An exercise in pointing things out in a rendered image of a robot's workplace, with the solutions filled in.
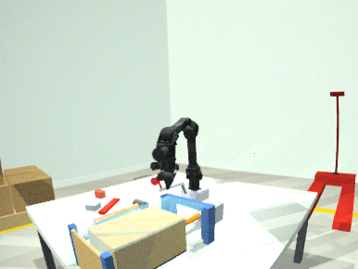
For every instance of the mallet with wooden handle and black head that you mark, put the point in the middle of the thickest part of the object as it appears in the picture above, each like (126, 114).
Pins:
(136, 202)

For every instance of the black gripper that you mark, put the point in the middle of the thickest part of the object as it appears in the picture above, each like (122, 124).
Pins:
(168, 175)

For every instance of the clear-panelled rack with blue frame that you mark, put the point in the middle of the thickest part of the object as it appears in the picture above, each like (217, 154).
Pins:
(150, 236)

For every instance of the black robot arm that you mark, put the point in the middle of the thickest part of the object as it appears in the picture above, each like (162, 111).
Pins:
(165, 149)

